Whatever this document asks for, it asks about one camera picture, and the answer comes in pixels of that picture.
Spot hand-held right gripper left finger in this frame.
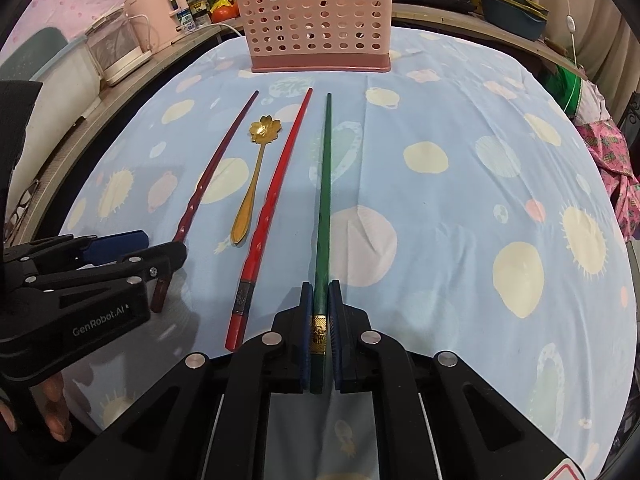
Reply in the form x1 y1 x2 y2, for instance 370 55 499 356
57 282 313 480

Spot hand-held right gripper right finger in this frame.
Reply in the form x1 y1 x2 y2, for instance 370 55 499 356
327 280 586 480

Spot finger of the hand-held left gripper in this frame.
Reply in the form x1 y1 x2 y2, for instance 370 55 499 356
2 230 149 273
20 242 187 306

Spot dark red chopstick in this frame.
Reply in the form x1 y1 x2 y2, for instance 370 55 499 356
151 90 260 313

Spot green chopstick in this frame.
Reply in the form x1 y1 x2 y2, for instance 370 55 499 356
309 91 335 395

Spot gold flower spoon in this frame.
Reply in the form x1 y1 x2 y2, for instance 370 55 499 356
230 115 284 248

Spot pink perforated utensil basket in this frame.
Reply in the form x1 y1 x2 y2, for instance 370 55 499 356
232 0 396 74

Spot person's left hand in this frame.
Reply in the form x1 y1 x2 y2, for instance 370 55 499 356
0 372 72 443

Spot white plastic bin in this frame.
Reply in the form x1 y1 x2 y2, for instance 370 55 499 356
30 40 103 121

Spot white countertop appliance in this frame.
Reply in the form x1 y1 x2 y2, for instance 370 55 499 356
85 7 153 86

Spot grey-green board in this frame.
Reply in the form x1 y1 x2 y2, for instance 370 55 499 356
0 27 68 83

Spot pink electric kettle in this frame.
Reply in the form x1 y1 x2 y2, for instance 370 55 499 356
123 0 183 56

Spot pink pineapple print cloth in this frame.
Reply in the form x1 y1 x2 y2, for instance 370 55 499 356
575 80 640 241

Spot green bag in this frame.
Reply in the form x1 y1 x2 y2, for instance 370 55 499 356
547 62 593 116

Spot black induction cooker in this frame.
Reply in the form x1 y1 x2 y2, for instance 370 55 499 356
392 0 476 13

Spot large blue bowl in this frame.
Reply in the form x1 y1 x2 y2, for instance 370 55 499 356
482 0 546 41

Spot black metal chair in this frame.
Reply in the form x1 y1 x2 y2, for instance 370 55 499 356
617 95 640 131

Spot beige curtain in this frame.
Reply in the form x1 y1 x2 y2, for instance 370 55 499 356
525 0 636 126

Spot black frame eyeglasses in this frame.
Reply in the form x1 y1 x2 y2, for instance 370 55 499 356
7 177 46 233

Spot white cable with switch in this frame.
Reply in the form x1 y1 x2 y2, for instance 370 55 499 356
562 0 586 116

